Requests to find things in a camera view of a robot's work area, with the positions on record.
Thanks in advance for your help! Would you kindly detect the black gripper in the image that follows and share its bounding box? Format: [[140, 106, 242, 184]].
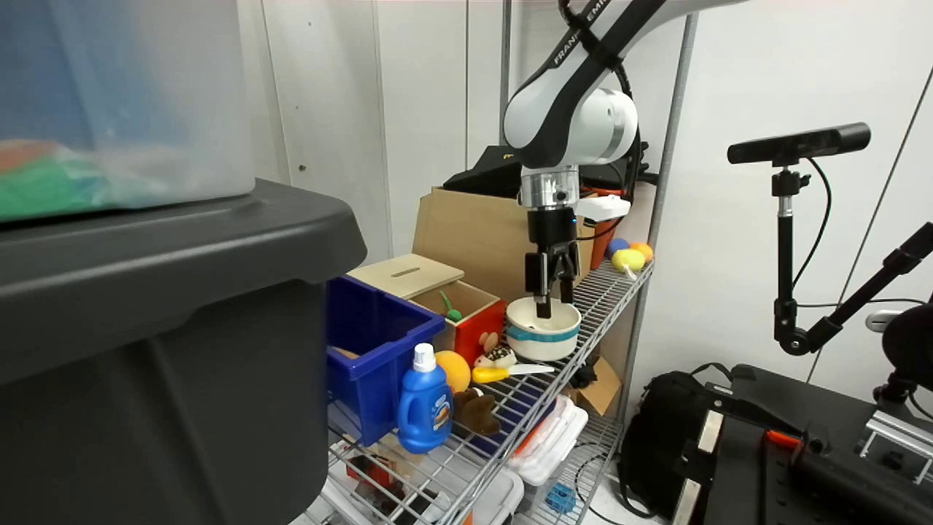
[[522, 205, 582, 320]]

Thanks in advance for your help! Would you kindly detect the white pot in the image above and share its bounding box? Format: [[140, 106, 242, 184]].
[[502, 294, 585, 365]]

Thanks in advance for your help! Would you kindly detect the yellow round toy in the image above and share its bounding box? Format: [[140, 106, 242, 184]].
[[608, 246, 650, 282]]

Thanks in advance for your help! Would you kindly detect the metal rack pole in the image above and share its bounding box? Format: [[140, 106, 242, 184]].
[[617, 12, 703, 412], [496, 0, 518, 98]]

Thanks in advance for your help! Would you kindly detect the yellow plastic toy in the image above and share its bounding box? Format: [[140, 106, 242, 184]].
[[470, 349, 518, 387]]

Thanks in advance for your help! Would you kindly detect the small dark brown toy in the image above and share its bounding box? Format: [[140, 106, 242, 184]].
[[452, 387, 502, 441]]

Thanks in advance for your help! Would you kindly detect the orange bucket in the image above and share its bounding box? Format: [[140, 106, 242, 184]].
[[589, 217, 633, 275]]

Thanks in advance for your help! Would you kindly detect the large cardboard box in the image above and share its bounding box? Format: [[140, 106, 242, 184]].
[[410, 187, 601, 303]]

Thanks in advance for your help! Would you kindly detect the cardboard flap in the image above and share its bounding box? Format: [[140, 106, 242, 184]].
[[567, 352, 624, 419]]

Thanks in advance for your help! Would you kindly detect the wooden box with red drawer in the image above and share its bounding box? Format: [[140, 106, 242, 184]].
[[344, 252, 509, 370]]

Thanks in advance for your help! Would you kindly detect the white plastic container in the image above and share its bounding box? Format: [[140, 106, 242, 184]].
[[462, 467, 526, 525], [506, 394, 591, 491]]

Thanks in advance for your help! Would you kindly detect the blue detergent bottle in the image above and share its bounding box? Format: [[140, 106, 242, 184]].
[[394, 342, 455, 459]]

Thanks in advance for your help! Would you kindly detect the black backpack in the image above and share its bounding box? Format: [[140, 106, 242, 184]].
[[614, 367, 747, 525]]

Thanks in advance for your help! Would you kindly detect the blue plastic bin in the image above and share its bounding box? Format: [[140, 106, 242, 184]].
[[322, 275, 449, 448]]

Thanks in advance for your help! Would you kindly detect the blue tape roll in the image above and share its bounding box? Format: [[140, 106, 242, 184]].
[[541, 482, 582, 515]]

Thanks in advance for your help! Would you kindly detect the packet with coloured items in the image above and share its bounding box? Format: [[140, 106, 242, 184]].
[[346, 451, 402, 494]]

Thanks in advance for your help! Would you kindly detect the black cart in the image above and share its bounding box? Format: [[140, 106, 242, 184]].
[[695, 361, 933, 525]]

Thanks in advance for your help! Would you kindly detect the black round object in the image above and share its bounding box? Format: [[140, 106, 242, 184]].
[[878, 298, 933, 409]]

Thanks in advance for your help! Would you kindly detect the dark grey storage tote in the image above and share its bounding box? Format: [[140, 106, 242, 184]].
[[0, 176, 370, 525]]

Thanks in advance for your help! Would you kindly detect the clear storage bin dark lid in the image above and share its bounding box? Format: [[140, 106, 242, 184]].
[[0, 0, 258, 227]]

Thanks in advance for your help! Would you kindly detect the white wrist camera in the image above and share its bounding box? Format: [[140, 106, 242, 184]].
[[575, 192, 636, 227]]

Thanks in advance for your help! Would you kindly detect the black camera stand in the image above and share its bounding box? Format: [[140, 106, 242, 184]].
[[768, 160, 933, 358]]

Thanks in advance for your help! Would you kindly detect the black bar camera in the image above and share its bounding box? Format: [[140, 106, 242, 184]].
[[722, 119, 873, 167]]

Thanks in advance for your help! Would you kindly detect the red handled tool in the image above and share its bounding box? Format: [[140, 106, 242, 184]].
[[758, 427, 828, 459]]

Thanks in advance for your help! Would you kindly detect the aluminium rail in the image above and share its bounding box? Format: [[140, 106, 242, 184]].
[[853, 405, 933, 460]]

